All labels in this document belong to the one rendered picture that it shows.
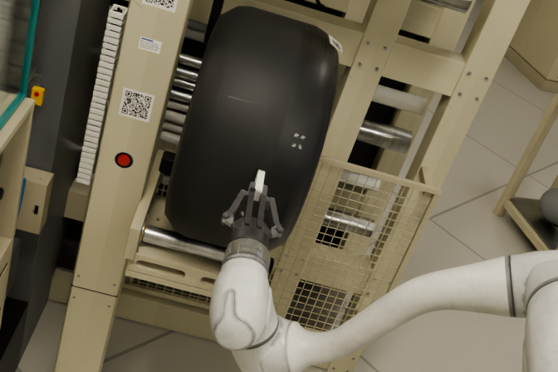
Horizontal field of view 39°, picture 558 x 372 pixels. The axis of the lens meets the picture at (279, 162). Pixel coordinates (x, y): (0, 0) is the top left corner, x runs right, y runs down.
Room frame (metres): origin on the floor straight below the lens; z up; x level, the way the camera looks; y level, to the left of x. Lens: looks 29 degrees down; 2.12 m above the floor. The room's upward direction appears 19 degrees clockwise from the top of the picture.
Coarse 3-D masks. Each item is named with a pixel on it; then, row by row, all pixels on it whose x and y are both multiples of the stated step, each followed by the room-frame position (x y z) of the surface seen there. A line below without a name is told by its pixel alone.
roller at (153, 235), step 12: (144, 228) 1.58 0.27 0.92; (156, 228) 1.59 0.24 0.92; (144, 240) 1.57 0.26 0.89; (156, 240) 1.57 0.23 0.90; (168, 240) 1.58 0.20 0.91; (180, 240) 1.59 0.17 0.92; (192, 240) 1.60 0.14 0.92; (192, 252) 1.58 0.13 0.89; (204, 252) 1.59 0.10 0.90; (216, 252) 1.59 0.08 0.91
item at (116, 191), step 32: (192, 0) 1.70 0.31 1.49; (128, 32) 1.63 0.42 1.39; (160, 32) 1.63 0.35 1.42; (128, 64) 1.63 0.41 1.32; (160, 64) 1.64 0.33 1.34; (160, 96) 1.64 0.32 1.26; (128, 128) 1.63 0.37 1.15; (160, 128) 1.71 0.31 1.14; (96, 192) 1.63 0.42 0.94; (128, 192) 1.64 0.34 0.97; (96, 224) 1.63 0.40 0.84; (128, 224) 1.64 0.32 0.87; (96, 256) 1.63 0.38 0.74; (96, 288) 1.63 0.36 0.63; (64, 320) 1.63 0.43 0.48; (96, 320) 1.64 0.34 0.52; (64, 352) 1.63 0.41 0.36; (96, 352) 1.64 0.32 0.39
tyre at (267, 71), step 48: (240, 48) 1.60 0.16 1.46; (288, 48) 1.65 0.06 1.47; (192, 96) 1.56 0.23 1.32; (240, 96) 1.52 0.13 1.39; (288, 96) 1.55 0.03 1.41; (192, 144) 1.47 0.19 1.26; (240, 144) 1.47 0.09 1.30; (288, 144) 1.49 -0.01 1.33; (192, 192) 1.45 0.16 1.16; (288, 192) 1.47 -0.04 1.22
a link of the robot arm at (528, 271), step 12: (528, 252) 1.09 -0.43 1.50; (540, 252) 1.08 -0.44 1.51; (552, 252) 1.08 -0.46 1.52; (516, 264) 1.06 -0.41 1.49; (528, 264) 1.06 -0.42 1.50; (540, 264) 1.05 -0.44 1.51; (552, 264) 1.04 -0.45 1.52; (516, 276) 1.04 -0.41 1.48; (528, 276) 1.04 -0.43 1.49; (540, 276) 1.02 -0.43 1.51; (552, 276) 1.01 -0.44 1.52; (516, 288) 1.03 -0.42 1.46; (528, 288) 1.02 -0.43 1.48; (540, 288) 0.99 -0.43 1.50; (516, 300) 1.02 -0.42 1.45; (528, 300) 1.00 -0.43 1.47; (516, 312) 1.03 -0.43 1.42
